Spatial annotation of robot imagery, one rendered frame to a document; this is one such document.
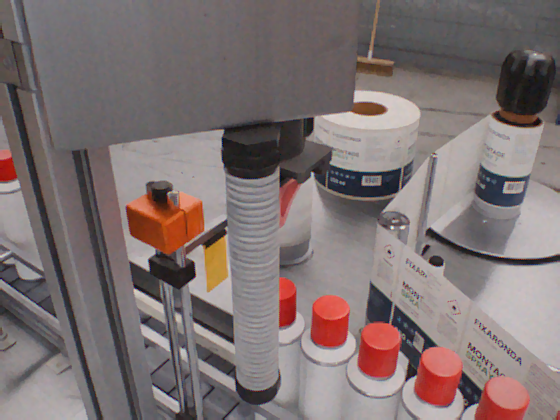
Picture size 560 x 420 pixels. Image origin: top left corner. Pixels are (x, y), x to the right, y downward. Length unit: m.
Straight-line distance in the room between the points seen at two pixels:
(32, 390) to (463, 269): 0.65
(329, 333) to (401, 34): 4.64
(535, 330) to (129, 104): 0.67
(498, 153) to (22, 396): 0.81
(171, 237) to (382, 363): 0.20
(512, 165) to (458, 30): 3.97
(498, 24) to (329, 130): 3.91
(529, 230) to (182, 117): 0.80
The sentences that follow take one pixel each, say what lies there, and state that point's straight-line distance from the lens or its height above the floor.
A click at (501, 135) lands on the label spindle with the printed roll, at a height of 1.05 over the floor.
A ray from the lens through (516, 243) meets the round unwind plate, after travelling 0.97.
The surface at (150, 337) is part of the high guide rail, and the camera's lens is 0.64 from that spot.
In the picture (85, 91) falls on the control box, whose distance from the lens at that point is 0.28.
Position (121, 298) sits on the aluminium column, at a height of 1.14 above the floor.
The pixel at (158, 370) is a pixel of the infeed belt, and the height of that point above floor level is 0.88.
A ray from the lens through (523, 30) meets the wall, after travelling 4.83.
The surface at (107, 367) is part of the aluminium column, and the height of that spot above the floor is 1.09.
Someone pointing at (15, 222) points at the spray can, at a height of 0.99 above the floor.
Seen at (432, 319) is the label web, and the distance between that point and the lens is 0.61.
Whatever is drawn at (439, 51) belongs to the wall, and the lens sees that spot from 4.98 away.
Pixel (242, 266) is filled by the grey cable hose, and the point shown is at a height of 1.20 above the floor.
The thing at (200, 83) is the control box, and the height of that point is 1.31.
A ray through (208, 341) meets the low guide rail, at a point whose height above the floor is 0.91.
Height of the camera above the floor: 1.41
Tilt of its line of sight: 32 degrees down
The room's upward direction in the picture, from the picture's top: straight up
